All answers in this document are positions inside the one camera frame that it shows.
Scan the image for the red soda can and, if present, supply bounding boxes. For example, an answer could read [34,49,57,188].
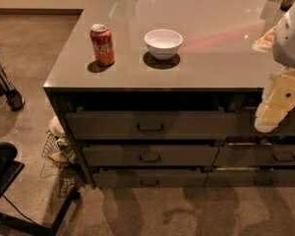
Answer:
[90,24,115,66]

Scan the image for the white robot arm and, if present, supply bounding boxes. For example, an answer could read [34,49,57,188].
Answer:
[253,2,295,133]

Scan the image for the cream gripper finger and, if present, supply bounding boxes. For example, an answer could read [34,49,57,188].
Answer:
[255,102,287,133]

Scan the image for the white ceramic bowl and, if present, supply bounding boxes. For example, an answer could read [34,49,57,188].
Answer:
[145,29,183,60]

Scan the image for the grey drawer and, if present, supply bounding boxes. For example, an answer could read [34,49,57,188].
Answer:
[82,145,218,166]
[92,168,207,188]
[205,169,295,187]
[65,109,240,140]
[236,108,295,137]
[214,145,295,167]

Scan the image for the black office chair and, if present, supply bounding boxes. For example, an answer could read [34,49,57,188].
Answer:
[0,142,81,236]

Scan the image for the grey drawer cabinet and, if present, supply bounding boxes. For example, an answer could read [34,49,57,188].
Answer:
[44,0,295,188]

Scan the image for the black striped stand leg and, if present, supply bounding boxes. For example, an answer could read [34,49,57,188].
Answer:
[0,63,25,112]

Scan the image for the wire basket with items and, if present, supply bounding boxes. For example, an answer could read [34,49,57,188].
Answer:
[40,116,77,178]

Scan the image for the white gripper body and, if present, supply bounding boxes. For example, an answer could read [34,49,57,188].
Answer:
[263,68,295,110]

